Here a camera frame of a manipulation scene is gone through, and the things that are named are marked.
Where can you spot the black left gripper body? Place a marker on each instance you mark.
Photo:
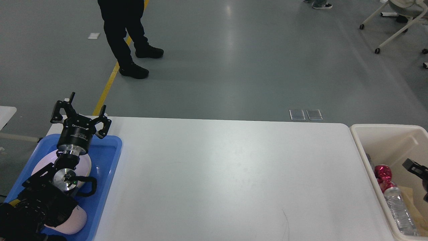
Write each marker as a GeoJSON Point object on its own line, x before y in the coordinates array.
{"type": "Point", "coordinates": [75, 138]}

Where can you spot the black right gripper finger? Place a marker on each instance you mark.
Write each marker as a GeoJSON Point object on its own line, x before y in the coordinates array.
{"type": "Point", "coordinates": [415, 168]}

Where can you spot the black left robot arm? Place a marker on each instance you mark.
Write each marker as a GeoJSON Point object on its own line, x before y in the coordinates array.
{"type": "Point", "coordinates": [48, 196]}

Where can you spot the right clear floor plate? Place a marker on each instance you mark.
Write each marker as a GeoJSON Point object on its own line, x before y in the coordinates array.
{"type": "Point", "coordinates": [314, 114]}

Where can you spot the pink plastic cup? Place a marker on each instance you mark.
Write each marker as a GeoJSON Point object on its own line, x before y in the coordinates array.
{"type": "Point", "coordinates": [74, 223]}

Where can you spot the beige plastic bin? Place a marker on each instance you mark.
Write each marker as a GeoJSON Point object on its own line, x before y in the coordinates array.
{"type": "Point", "coordinates": [391, 145]}

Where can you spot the white side table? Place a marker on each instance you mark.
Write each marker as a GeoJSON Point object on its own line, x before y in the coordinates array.
{"type": "Point", "coordinates": [6, 113]}

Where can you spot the clear floor plate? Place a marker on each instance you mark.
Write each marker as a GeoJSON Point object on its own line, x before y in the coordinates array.
{"type": "Point", "coordinates": [314, 114]}
{"type": "Point", "coordinates": [297, 115]}

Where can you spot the pink plastic plate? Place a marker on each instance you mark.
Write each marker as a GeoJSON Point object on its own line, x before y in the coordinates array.
{"type": "Point", "coordinates": [85, 167]}

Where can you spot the teal mug yellow inside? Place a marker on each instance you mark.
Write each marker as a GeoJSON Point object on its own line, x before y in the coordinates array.
{"type": "Point", "coordinates": [14, 203]}

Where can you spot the brown paper bag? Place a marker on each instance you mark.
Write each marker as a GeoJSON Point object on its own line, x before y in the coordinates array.
{"type": "Point", "coordinates": [417, 208]}

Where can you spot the person in black trousers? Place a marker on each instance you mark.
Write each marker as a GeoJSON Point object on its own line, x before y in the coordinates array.
{"type": "Point", "coordinates": [121, 18]}

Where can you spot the left clear floor plate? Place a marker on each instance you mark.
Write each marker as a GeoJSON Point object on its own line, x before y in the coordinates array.
{"type": "Point", "coordinates": [297, 115]}

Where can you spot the clear plastic bottle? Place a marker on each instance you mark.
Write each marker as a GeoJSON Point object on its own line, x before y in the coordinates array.
{"type": "Point", "coordinates": [399, 212]}

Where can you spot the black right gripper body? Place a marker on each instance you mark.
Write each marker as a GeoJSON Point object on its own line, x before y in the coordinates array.
{"type": "Point", "coordinates": [425, 186]}

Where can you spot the crushed red can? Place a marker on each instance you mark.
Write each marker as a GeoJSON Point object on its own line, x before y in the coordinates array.
{"type": "Point", "coordinates": [383, 175]}

